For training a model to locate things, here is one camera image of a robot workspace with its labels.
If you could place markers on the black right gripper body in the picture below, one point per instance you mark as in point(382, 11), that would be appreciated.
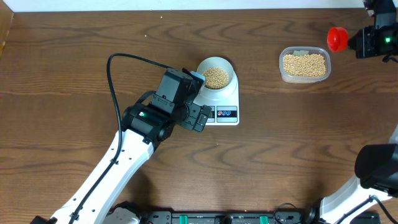
point(377, 42)

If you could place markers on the clear plastic container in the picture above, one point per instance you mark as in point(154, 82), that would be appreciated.
point(304, 51)

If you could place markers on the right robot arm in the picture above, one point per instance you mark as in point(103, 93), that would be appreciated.
point(375, 169)

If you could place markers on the red plastic measuring scoop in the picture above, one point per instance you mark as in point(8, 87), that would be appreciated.
point(337, 39)

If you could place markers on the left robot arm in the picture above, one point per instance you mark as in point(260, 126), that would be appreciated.
point(142, 127)

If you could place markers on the soybeans in container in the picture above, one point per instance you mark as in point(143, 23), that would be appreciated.
point(312, 65)

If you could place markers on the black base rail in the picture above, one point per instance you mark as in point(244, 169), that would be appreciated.
point(124, 216)

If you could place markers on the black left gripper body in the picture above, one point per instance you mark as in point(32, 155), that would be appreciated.
point(180, 112)

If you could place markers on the soybeans in bowl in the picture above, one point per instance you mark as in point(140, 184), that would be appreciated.
point(216, 78)

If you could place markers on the white digital kitchen scale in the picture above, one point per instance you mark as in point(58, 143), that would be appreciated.
point(224, 104)

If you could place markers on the grey plastic bowl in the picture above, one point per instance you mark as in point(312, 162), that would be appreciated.
point(216, 62)

